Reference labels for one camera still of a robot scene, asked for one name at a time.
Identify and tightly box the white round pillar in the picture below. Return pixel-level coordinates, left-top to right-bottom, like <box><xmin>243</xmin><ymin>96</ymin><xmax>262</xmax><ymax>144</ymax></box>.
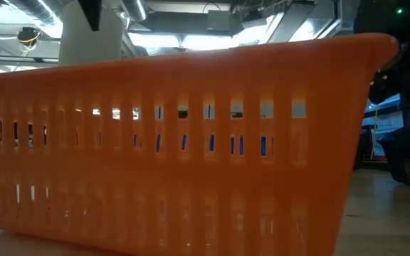
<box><xmin>58</xmin><ymin>0</ymin><xmax>130</xmax><ymax>67</ymax></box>

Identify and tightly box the black reel with yellow cord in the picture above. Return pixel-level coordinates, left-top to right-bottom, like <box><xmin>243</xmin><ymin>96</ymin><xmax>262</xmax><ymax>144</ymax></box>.
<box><xmin>16</xmin><ymin>26</ymin><xmax>42</xmax><ymax>58</ymax></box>

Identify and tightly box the dark blue slotted plastic basket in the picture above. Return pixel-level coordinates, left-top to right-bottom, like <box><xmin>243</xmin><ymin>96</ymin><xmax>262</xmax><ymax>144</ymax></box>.
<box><xmin>377</xmin><ymin>116</ymin><xmax>410</xmax><ymax>200</ymax></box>

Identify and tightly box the orange slotted plastic basket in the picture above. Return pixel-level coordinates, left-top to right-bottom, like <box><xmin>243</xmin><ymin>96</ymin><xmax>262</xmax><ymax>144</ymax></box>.
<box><xmin>0</xmin><ymin>33</ymin><xmax>399</xmax><ymax>256</ymax></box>

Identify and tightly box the blue and red background rack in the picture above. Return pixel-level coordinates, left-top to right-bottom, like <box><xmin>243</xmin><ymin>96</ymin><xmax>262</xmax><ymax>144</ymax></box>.
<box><xmin>360</xmin><ymin>93</ymin><xmax>410</xmax><ymax>163</ymax></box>

